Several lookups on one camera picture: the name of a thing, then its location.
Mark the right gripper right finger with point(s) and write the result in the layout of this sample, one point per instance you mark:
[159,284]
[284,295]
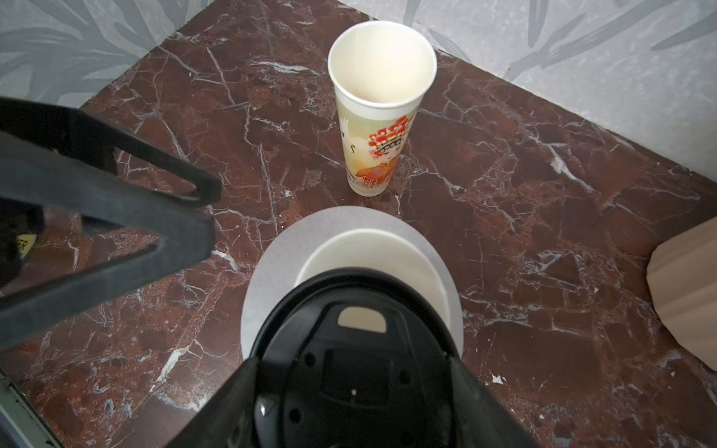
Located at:
[480,420]

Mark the pink ribbed flower pot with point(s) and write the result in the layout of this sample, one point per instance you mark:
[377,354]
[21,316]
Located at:
[681,276]

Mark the printed paper cup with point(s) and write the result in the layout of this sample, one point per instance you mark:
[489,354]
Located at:
[382,252]
[380,72]

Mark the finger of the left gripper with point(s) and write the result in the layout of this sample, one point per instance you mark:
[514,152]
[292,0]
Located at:
[59,157]

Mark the black cup lid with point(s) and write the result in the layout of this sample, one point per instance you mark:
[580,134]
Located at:
[354,358]

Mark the round leak-proof paper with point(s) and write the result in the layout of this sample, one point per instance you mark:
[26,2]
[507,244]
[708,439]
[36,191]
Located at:
[277,271]

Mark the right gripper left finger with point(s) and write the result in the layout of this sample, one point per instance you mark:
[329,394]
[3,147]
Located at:
[226,420]

